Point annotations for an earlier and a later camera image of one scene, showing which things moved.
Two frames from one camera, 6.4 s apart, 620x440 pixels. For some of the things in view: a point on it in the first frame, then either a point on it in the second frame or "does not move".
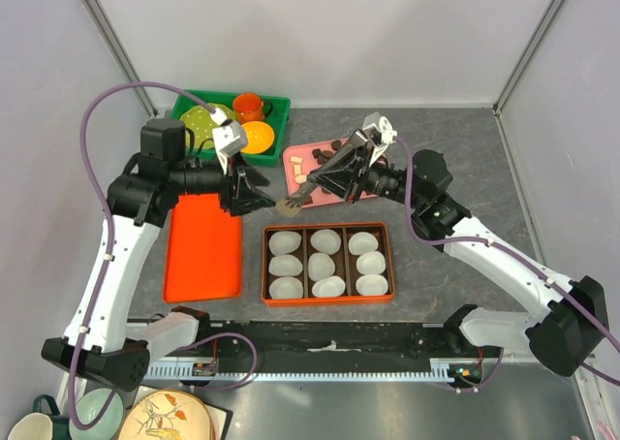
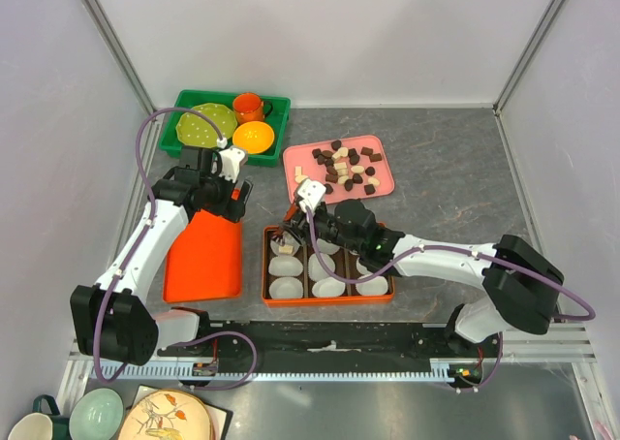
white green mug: x=40 y=425 does not move
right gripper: x=340 y=180 to x=300 y=224
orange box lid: x=203 y=256 does not move
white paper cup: x=321 y=267 does not move
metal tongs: x=358 y=139 to x=299 y=239
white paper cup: x=372 y=284 does not move
